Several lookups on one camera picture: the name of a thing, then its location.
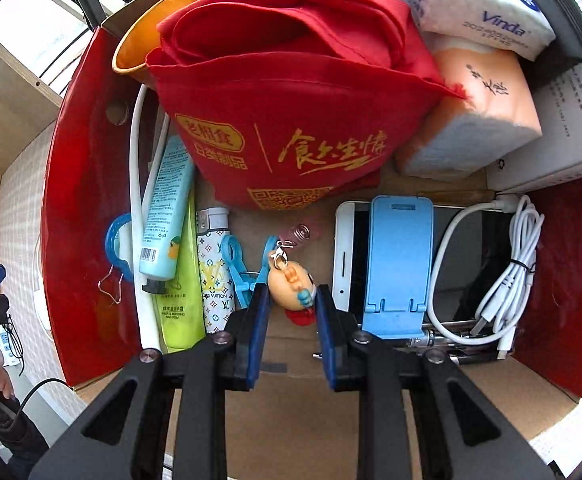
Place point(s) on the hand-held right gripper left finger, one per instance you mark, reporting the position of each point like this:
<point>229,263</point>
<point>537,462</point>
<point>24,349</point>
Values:
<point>255,332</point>

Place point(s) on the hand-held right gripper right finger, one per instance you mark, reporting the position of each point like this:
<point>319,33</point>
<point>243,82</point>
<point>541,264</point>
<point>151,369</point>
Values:
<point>327,342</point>

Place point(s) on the red cardboard box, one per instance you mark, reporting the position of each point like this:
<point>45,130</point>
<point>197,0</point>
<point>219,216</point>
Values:
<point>86,260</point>

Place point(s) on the person's left hand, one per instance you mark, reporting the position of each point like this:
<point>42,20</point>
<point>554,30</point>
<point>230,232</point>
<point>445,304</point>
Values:
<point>4,382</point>

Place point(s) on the white power strip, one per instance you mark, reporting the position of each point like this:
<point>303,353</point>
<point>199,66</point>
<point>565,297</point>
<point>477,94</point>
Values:
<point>7,347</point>

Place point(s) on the white patterned lighter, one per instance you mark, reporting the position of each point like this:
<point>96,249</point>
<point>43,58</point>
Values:
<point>213,280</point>

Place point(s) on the blue plastic clip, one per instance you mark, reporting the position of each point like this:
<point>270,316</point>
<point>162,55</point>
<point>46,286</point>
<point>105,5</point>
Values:
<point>236,265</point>

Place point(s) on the green cream tube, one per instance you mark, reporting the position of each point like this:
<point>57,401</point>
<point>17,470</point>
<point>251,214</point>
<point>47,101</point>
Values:
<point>181,320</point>

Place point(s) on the white smartphone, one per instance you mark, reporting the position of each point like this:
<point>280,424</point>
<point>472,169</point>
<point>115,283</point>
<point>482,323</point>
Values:
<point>351,260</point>

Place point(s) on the blue phone stand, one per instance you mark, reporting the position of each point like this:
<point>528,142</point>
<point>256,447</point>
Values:
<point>396,260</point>

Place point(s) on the star-shaped metal paper clip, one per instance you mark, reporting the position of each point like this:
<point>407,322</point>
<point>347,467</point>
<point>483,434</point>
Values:
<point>102,285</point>

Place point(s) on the pink spiral clip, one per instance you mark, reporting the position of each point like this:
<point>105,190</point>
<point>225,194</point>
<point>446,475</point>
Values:
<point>301,234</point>

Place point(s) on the silver pen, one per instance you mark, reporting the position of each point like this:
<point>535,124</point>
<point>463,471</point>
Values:
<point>451,344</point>

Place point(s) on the light blue cream tube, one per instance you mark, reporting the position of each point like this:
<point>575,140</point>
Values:
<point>163,210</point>

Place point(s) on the red cloth bag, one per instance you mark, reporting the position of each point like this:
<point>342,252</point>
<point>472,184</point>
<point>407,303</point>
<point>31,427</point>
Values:
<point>296,110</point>

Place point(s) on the orange cup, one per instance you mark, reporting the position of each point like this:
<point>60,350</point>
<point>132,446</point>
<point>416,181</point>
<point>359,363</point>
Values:
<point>141,45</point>

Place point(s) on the orange tissue pack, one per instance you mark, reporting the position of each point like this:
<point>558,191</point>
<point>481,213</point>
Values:
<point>481,110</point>

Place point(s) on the white paper carton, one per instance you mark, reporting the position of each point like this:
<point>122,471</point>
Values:
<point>571,125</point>

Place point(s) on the white tissue pack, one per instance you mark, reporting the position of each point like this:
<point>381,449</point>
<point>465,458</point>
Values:
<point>461,5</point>

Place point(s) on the black pouch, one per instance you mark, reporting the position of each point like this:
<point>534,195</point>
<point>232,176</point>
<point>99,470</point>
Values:
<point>566,20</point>

